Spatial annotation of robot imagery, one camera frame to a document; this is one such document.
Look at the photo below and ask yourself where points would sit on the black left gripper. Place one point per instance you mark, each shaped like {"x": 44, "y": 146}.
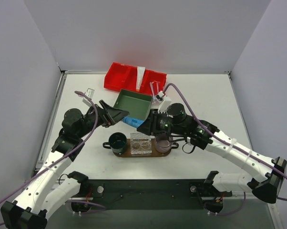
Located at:
{"x": 106, "y": 114}

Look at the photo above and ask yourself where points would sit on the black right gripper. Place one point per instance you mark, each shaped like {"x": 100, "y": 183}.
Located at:
{"x": 152, "y": 122}

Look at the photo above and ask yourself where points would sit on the blue toothpaste tube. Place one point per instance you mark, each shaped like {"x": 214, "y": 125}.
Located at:
{"x": 133, "y": 122}

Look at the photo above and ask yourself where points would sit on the clear textured glass holder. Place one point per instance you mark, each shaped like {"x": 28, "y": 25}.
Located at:
{"x": 140, "y": 144}

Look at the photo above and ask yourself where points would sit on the lilac enamel mug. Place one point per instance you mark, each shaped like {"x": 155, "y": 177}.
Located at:
{"x": 164, "y": 143}

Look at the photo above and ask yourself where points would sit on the dark green mug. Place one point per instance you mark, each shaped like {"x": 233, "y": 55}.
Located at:
{"x": 117, "y": 142}

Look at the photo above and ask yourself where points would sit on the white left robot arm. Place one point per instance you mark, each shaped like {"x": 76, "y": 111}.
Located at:
{"x": 34, "y": 206}

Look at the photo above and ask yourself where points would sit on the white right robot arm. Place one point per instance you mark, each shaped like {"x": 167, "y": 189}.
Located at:
{"x": 263, "y": 176}

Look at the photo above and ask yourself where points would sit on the wooden oval tray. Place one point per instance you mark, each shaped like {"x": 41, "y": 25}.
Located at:
{"x": 155, "y": 153}

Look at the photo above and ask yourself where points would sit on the white toothpaste tube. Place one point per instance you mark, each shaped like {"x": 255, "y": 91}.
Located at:
{"x": 139, "y": 78}

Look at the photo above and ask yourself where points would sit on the green metal box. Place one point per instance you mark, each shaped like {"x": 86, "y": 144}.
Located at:
{"x": 138, "y": 105}

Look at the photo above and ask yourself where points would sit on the red plastic organizer bin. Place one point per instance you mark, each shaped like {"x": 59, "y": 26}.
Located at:
{"x": 122, "y": 76}

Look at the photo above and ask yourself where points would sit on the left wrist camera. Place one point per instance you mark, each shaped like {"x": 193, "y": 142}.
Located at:
{"x": 86, "y": 96}

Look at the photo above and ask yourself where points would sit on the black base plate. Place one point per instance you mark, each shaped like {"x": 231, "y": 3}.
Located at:
{"x": 151, "y": 194}

